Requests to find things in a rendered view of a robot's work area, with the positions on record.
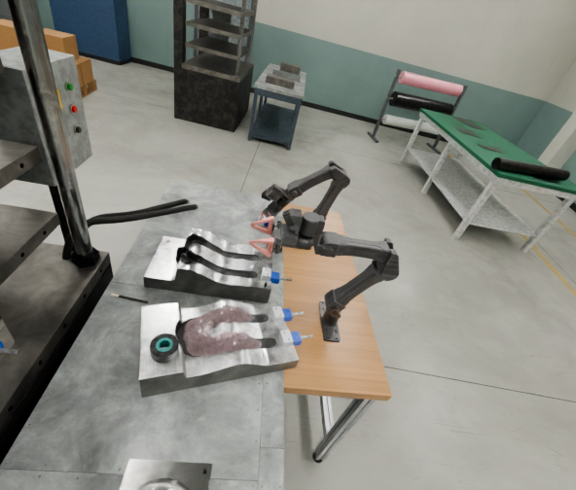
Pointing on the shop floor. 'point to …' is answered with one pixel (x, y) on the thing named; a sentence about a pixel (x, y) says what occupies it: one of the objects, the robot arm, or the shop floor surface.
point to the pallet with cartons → (60, 41)
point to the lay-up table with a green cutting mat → (479, 209)
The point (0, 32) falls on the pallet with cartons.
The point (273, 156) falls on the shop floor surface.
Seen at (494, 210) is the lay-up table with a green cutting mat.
